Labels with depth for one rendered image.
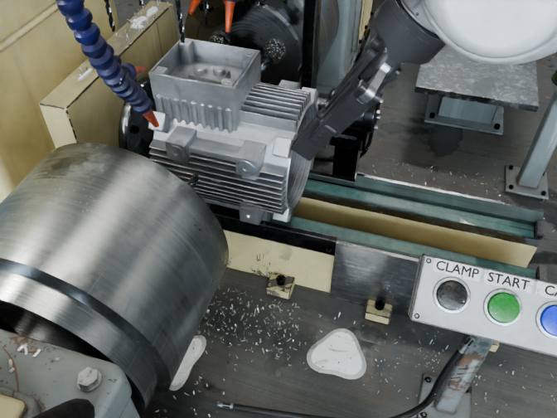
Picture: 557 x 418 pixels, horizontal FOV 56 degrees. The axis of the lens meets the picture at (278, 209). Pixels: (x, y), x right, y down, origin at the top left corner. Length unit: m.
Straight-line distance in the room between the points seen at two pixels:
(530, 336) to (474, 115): 0.75
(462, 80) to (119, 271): 0.87
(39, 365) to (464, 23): 0.36
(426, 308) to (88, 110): 0.47
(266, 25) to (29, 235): 0.56
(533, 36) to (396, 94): 1.03
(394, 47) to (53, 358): 0.40
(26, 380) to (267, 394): 0.42
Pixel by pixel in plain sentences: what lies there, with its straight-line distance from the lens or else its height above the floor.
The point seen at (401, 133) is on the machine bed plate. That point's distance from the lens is 1.20.
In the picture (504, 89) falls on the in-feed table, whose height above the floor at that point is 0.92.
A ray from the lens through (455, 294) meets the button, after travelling 0.56.
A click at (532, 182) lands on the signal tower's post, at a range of 1.13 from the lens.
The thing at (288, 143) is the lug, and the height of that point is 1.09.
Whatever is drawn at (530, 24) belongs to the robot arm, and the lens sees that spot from 0.30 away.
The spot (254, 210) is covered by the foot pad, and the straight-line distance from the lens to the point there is 0.73.
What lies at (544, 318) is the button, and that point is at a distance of 0.58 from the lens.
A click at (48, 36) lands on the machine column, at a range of 0.85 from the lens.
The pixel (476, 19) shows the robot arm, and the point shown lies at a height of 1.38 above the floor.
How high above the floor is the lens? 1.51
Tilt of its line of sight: 46 degrees down
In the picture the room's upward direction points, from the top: straight up
